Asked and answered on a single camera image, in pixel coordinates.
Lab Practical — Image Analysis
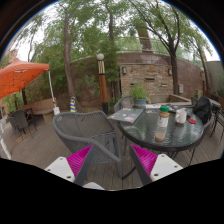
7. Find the white mug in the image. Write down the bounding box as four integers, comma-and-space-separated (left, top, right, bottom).
175, 109, 187, 124

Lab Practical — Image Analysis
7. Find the wooden bench planter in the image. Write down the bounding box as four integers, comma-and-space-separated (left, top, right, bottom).
22, 98, 56, 124

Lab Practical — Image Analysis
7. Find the dark chair under canopy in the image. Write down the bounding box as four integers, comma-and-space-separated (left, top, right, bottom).
8, 108, 36, 134

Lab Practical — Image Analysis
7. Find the potted green plant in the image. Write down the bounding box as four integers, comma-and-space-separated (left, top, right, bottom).
130, 83, 150, 109

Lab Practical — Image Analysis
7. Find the gripper left finger magenta white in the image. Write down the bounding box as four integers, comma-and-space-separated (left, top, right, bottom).
46, 145, 94, 186

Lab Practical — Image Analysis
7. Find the orange canopy tent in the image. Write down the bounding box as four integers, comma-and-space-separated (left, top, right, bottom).
0, 58, 50, 99

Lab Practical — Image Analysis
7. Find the round glass patio table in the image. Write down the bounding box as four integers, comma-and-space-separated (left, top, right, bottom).
118, 110, 204, 159

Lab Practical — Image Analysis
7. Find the black backpack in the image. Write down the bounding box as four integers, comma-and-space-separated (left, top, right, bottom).
193, 96, 212, 124

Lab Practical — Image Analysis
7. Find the blue yellow striped cone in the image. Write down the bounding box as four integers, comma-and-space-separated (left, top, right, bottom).
70, 97, 77, 112

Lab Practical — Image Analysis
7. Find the grey wicker chair near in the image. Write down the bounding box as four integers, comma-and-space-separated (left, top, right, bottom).
52, 111, 121, 176

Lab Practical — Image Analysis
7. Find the grey wicker chair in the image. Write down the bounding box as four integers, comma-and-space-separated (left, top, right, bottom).
52, 111, 121, 176
114, 96, 134, 112

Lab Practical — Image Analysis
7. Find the gripper right finger magenta white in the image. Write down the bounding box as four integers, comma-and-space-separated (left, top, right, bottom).
129, 144, 182, 185

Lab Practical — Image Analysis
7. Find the grey wicker chair far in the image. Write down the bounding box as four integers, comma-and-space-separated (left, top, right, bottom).
114, 96, 134, 112

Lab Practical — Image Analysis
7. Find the dark chair at right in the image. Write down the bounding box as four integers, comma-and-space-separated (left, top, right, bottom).
211, 100, 224, 134

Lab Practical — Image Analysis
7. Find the grey laptop with stickers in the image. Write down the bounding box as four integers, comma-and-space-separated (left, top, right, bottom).
109, 108, 143, 124

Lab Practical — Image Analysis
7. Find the small red lid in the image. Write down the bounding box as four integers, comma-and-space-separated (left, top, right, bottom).
188, 119, 197, 124

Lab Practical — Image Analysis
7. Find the plastic bottle green cap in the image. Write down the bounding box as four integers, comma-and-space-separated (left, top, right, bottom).
155, 106, 169, 141

